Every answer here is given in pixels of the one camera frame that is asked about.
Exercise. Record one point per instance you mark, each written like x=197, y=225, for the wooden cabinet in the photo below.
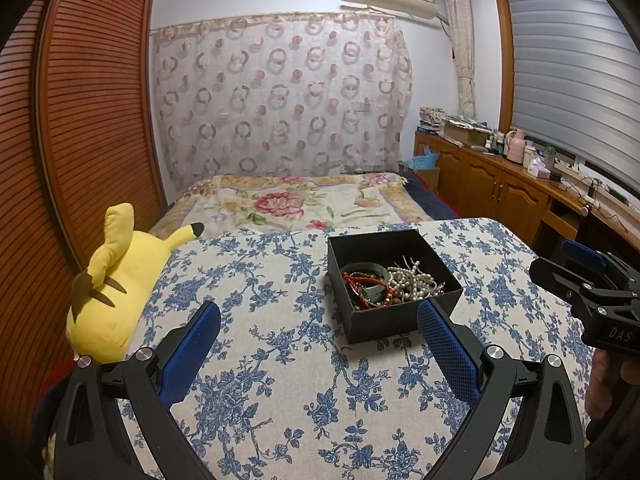
x=500, y=190

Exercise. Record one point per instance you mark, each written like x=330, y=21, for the dark blue bedsheet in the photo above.
x=430, y=202

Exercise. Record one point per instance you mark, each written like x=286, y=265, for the wooden slatted wardrobe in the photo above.
x=90, y=110

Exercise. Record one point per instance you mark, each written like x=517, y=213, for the person's right hand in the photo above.
x=597, y=385

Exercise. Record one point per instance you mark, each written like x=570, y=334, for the pink thermos jug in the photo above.
x=516, y=147

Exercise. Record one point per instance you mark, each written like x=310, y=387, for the stack of folded cloths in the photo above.
x=431, y=121

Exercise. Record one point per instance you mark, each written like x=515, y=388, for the sheer circle-pattern curtain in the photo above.
x=280, y=100

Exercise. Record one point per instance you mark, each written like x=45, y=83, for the grey window blinds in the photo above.
x=565, y=70

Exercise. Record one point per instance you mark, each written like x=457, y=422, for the yellow plush toy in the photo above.
x=125, y=270

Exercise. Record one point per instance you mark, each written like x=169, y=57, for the green stone pendant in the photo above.
x=373, y=292

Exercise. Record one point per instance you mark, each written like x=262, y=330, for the black cardboard box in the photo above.
x=395, y=325

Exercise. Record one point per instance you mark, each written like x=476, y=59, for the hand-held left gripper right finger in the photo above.
x=447, y=350

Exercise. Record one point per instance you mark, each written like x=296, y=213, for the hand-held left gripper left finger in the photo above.
x=192, y=345

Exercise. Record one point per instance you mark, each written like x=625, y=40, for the blue floral cloth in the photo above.
x=300, y=410

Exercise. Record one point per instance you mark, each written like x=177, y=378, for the pale green jade bangle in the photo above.
x=367, y=266

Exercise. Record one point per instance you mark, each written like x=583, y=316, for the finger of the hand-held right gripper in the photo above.
x=555, y=277
x=582, y=255

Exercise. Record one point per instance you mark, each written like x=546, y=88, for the flowered bed blanket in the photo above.
x=280, y=205

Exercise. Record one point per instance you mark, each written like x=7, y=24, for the pink tissue box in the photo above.
x=540, y=169

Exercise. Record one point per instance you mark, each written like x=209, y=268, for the tied beige window curtain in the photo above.
x=462, y=50

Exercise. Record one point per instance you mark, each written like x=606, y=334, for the green-capped bottle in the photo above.
x=550, y=156

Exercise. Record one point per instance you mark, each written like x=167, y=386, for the flat cardboard box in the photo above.
x=465, y=134

